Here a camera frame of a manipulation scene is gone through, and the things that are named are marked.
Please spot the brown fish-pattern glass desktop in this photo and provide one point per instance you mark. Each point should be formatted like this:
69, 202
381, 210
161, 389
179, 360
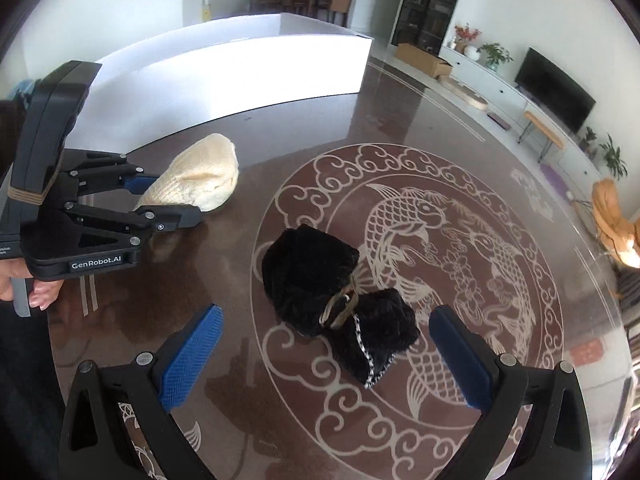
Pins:
240, 310

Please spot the purple floor mat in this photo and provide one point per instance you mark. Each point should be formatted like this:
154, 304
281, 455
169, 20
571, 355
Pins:
555, 176

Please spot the red flowers in vase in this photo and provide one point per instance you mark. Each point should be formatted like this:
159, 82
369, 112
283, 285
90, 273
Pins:
466, 34

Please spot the large potted plant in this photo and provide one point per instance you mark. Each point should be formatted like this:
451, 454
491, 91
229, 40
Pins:
614, 157

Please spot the beige oval floor stand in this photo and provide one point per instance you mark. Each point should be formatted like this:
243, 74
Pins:
465, 92

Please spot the black flat television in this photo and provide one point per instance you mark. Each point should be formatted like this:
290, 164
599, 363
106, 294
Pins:
555, 87

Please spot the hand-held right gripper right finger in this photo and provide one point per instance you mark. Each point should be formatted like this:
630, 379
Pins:
460, 355

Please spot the orange lounge chair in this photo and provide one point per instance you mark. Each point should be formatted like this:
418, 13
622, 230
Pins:
612, 220

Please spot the cardboard box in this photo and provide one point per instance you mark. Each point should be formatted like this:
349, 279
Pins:
422, 57

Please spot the round white vase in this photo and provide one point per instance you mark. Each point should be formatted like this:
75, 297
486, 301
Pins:
472, 50

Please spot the person's dark clothing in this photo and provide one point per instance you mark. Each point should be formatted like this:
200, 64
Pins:
25, 400

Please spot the wooden bench metal legs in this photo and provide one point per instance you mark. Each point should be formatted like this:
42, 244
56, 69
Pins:
542, 130

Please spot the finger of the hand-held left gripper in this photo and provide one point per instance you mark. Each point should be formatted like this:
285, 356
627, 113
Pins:
189, 217
142, 183

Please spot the small potted plant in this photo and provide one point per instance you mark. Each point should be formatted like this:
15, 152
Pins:
588, 137

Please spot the black plush bundle silver trim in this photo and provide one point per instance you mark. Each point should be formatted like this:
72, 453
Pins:
305, 275

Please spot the cream knit hat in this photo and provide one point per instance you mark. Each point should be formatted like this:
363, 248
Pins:
200, 175

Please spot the large white storage box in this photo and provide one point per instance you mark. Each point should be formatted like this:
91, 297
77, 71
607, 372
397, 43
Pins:
250, 70

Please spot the white television cabinet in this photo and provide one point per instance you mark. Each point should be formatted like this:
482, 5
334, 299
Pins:
495, 85

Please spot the green leafy potted plant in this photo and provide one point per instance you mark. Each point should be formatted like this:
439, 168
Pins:
495, 54

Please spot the dark glass display cabinet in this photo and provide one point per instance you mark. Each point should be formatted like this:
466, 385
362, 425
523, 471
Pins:
430, 5

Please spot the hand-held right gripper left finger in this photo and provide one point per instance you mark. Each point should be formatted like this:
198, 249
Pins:
192, 360

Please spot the person's left hand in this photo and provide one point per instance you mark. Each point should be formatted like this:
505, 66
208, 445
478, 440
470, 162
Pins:
45, 292

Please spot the wooden dining table set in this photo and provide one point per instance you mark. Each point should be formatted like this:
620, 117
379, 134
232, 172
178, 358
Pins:
310, 0

